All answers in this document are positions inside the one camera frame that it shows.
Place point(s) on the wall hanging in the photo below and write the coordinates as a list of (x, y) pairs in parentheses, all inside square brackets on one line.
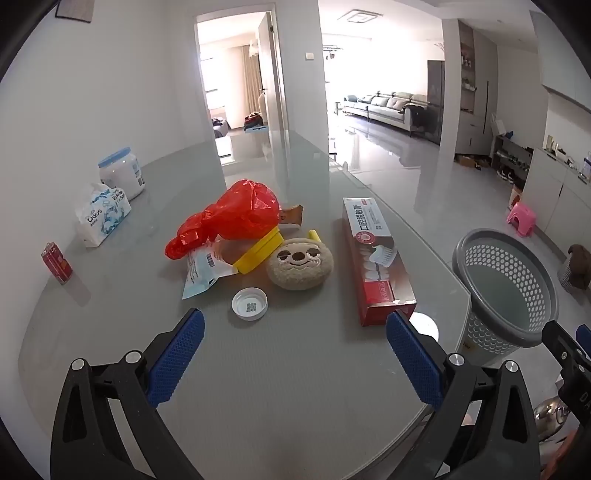
[(74, 9)]

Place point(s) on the shiny metal object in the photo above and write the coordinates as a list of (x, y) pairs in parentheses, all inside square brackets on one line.
[(549, 417)]

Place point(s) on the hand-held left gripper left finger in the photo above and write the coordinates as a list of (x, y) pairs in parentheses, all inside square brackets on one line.
[(178, 355)]

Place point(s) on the beige curtain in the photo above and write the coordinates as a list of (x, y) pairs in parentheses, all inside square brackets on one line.
[(251, 78)]

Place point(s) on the white room door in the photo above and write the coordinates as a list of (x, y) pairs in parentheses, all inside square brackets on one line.
[(272, 69)]

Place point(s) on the round sloth plush toy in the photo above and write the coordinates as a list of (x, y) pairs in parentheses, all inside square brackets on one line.
[(300, 270)]

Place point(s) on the white blue tissue pack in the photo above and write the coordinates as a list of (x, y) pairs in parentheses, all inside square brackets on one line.
[(101, 217)]

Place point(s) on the white round lid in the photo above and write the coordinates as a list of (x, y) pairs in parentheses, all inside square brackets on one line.
[(240, 304)]

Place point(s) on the white blue mask package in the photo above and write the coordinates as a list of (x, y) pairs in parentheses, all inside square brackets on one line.
[(201, 272)]

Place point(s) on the red toothpaste box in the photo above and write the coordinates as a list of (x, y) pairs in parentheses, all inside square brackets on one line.
[(369, 258)]

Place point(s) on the brown furry object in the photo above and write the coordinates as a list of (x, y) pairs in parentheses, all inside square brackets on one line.
[(581, 263)]

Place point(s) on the red drink can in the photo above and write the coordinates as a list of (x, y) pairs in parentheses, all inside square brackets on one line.
[(57, 265)]

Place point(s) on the dark tall cabinet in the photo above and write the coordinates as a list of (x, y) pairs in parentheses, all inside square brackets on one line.
[(435, 101)]

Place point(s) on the snack wrapper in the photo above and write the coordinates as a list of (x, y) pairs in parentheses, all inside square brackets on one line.
[(292, 216)]

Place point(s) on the red plastic bag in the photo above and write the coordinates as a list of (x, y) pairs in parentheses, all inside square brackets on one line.
[(244, 212)]

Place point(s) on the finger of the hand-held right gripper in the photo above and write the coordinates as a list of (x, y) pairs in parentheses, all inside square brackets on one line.
[(561, 346), (584, 339)]

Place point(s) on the shoe rack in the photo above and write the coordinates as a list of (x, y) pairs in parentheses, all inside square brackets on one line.
[(510, 159)]

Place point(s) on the white jar with blue lid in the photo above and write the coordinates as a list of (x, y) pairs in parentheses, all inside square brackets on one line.
[(124, 177)]

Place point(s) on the square ceiling light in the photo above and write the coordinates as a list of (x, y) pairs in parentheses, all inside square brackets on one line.
[(360, 17)]

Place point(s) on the pink plastic stool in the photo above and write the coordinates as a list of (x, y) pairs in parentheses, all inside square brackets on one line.
[(521, 217)]

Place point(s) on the small cardboard box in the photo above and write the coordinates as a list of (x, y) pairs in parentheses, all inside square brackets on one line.
[(515, 196)]

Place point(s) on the grey mesh wastebasket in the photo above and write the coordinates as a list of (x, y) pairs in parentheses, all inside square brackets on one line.
[(489, 332)]

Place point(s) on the white sideboard cabinet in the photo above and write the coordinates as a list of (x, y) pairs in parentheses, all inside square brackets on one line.
[(549, 194)]

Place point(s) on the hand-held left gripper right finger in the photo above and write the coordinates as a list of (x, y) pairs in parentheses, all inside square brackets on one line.
[(413, 355)]

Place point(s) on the grey sofa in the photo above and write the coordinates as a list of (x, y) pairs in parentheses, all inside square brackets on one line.
[(392, 108)]

